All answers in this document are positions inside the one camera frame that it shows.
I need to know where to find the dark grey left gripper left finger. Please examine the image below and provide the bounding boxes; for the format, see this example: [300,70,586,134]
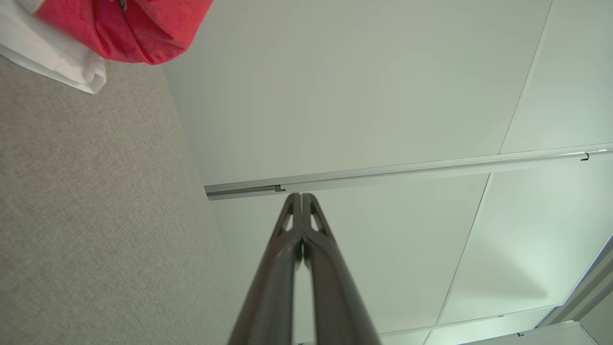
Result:
[229,193,303,345]

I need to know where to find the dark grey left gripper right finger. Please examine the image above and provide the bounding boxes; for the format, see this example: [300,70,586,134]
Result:
[304,194,381,345]

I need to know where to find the red and white shirt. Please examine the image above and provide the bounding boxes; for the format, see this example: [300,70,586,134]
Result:
[0,0,214,94]

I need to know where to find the grey fabric sofa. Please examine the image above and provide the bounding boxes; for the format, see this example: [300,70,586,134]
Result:
[0,55,250,345]

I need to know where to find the aluminium wall rail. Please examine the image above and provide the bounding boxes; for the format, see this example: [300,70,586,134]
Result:
[204,143,613,201]

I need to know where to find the grey partition post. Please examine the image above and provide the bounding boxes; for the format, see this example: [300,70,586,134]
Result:
[536,235,613,329]

